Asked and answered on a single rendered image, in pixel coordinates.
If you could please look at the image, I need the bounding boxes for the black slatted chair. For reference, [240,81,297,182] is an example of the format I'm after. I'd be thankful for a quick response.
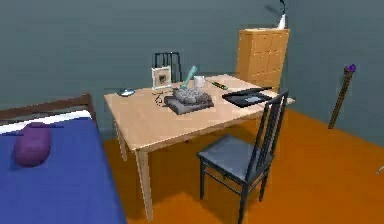
[152,51,184,84]

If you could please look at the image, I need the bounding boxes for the silver compact disk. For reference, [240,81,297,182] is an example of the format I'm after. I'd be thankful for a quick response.
[118,87,136,97]

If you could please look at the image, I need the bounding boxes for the white picture frame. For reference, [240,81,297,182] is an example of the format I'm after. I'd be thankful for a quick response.
[150,65,173,91]

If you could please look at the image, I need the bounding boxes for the light wooden table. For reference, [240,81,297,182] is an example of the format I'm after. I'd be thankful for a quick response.
[103,73,296,222]

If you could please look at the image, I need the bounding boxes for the dark keys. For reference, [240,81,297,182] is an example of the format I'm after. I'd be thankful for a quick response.
[152,91,168,108]

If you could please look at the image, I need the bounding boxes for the blue bed with wooden headboard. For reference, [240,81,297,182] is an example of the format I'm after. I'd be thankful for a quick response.
[0,93,128,224]

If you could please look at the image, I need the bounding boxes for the black chair with grey seat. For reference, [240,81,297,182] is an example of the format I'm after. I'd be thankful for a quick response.
[196,88,290,224]

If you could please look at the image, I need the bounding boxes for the purple pillow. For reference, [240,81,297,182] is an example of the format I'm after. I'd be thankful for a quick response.
[13,122,53,168]

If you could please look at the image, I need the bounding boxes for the brown baseball bat purple knob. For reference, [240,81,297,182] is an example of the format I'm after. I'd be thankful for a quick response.
[327,64,357,130]

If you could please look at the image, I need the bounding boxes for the black laptop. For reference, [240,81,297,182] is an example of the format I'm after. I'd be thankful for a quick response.
[221,86,274,109]

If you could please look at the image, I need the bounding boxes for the light wooden cupboard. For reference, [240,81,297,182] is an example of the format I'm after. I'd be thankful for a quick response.
[235,28,291,93]

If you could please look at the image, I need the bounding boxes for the white mug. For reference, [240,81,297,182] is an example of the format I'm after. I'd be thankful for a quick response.
[193,75,206,89]

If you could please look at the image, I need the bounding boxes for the green and black remote control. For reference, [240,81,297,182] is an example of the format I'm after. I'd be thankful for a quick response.
[211,80,230,91]

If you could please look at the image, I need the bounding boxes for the teal tube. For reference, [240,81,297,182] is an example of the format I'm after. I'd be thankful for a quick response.
[180,65,198,90]

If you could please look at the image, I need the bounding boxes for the grey lumpy object on tray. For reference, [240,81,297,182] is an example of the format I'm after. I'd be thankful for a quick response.
[163,87,215,116]

